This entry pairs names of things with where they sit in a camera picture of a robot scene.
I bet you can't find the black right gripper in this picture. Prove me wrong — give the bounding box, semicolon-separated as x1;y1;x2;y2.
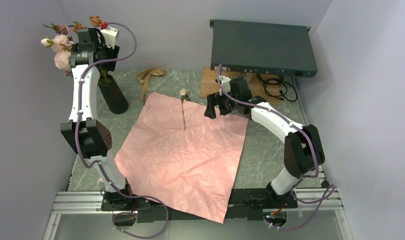
204;87;240;119

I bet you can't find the bunch of artificial flowers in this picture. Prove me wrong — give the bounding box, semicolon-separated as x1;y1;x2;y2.
41;15;112;86

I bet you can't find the brown ribbon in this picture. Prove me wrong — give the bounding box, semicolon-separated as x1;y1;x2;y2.
136;68;167;104

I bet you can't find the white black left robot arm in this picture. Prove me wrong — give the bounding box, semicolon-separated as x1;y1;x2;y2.
60;26;135;210

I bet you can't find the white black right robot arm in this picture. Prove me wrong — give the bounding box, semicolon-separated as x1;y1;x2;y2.
204;75;325;208

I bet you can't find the black cylindrical vase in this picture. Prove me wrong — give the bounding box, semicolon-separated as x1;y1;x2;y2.
98;74;129;115

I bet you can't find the single white rose stem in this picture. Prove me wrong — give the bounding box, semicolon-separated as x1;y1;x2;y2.
179;88;190;130

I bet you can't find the wooden board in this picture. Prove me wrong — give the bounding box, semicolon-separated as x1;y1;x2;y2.
200;67;282;106

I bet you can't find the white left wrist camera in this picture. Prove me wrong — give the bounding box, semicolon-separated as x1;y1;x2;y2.
100;22;119;49

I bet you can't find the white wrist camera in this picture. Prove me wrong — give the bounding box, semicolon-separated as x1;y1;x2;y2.
218;75;231;95
100;22;119;49

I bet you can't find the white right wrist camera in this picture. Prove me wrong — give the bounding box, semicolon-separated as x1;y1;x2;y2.
218;75;231;95

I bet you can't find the metal stand bracket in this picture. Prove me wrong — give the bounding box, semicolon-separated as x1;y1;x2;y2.
238;73;253;82

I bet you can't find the black coiled cable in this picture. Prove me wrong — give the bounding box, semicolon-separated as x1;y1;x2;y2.
257;73;298;102

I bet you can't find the dark grey network switch box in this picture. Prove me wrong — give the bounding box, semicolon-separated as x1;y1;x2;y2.
210;19;318;78

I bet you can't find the black mounting base plate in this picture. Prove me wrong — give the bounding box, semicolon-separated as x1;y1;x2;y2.
100;188;298;223

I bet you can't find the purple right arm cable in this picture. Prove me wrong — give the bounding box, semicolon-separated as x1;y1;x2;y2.
216;63;337;232

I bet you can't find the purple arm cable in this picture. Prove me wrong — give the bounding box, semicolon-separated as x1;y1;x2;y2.
74;22;170;239
216;63;337;232

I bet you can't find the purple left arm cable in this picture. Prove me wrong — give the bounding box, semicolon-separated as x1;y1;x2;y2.
74;22;170;239

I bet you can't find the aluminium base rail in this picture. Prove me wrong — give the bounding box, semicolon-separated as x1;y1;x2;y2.
43;188;354;240

